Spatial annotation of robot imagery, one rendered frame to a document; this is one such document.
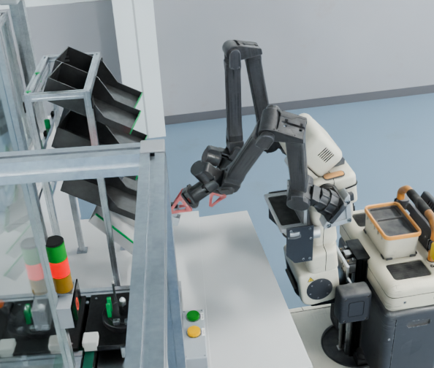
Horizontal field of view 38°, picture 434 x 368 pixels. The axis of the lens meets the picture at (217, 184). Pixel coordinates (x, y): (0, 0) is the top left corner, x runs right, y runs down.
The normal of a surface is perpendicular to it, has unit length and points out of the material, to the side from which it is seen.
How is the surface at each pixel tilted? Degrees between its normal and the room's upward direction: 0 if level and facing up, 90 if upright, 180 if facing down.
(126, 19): 90
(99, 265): 0
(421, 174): 0
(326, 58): 90
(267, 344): 0
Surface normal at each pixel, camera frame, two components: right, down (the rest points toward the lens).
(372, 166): -0.04, -0.86
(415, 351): 0.13, 0.42
